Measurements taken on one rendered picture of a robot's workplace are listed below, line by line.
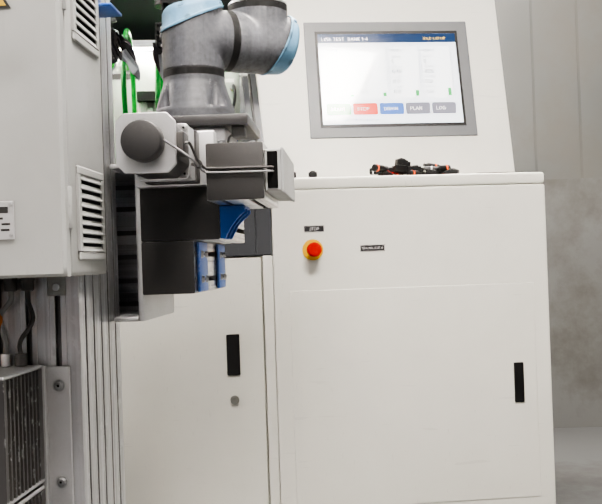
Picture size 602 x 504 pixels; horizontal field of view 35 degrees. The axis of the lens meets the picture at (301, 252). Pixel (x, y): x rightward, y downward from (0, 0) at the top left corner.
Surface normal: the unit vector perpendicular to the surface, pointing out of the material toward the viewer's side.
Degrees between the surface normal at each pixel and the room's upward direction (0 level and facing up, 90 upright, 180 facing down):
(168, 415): 90
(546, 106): 90
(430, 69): 76
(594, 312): 90
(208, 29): 90
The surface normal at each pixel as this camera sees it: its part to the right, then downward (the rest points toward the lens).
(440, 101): 0.10, -0.26
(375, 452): 0.11, -0.01
